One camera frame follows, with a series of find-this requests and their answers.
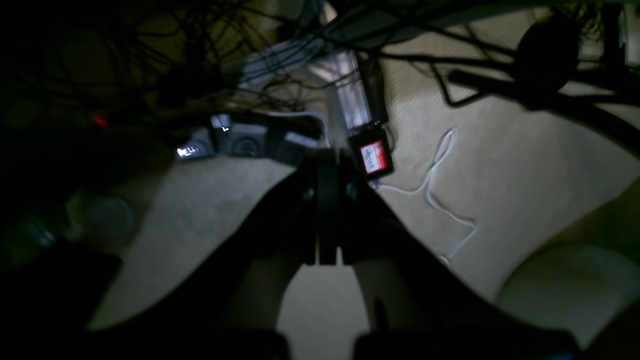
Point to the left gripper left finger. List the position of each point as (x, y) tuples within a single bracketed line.
[(242, 282)]

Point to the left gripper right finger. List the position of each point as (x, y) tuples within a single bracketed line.
[(404, 285)]

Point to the black device red label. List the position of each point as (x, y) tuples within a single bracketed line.
[(372, 154)]

